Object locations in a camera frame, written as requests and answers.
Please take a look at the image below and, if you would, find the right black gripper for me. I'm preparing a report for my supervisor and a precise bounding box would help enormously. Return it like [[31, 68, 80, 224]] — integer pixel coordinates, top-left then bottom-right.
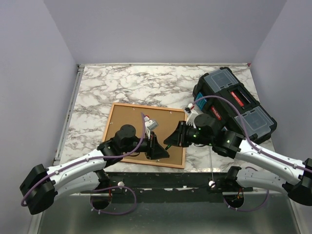
[[164, 120, 213, 147]]

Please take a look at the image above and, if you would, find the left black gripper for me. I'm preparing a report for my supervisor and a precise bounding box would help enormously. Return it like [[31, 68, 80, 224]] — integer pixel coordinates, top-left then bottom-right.
[[122, 132, 170, 160]]

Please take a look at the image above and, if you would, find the red wooden photo frame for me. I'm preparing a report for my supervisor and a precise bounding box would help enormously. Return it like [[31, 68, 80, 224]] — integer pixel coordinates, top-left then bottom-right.
[[102, 103, 186, 169]]

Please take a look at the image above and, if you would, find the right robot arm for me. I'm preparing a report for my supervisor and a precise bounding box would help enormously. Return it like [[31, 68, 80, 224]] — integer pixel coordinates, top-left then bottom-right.
[[164, 114, 312, 206]]

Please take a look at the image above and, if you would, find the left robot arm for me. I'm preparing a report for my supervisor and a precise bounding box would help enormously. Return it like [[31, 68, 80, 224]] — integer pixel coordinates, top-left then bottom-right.
[[19, 124, 169, 215]]

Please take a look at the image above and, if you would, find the black plastic toolbox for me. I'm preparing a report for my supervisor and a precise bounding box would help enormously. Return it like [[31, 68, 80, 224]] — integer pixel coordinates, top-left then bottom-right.
[[193, 67, 277, 144]]

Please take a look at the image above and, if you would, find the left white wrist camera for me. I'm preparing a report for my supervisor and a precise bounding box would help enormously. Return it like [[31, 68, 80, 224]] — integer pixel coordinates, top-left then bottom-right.
[[144, 116, 159, 133]]

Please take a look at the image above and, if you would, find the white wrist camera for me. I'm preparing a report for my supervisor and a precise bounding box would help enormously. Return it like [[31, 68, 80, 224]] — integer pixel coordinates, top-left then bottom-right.
[[184, 103, 202, 122], [144, 116, 159, 133]]

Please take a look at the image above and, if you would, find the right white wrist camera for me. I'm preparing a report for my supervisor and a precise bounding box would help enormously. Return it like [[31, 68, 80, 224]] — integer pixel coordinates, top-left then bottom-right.
[[184, 103, 202, 122]]

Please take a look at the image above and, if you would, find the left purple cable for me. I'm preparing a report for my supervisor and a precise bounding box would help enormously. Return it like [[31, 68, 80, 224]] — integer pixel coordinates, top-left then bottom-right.
[[20, 112, 153, 207]]

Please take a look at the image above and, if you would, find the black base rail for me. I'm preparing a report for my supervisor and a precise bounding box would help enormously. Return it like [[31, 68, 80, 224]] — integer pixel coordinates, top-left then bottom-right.
[[89, 172, 252, 205]]

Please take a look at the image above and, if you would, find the left aluminium side rail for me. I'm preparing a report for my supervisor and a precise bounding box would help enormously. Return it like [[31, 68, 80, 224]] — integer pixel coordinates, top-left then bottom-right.
[[53, 64, 85, 164]]

